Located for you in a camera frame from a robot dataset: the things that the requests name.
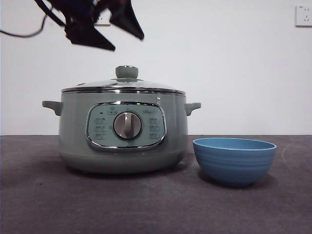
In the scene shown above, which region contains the glass lid with green knob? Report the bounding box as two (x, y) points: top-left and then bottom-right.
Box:
(60, 65), (186, 94)

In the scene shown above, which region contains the blue ribbed bowl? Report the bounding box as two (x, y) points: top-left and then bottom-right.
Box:
(193, 137), (277, 188)

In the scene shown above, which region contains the white wall socket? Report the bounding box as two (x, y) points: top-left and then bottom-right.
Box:
(295, 4), (312, 27)
(94, 13), (112, 26)

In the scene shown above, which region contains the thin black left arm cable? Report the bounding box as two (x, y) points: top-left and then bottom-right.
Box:
(0, 6), (53, 38)

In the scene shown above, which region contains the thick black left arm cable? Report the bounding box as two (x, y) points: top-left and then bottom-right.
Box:
(34, 0), (66, 26)

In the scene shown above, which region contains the pale green electric steamer pot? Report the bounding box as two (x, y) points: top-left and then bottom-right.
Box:
(41, 91), (202, 175)

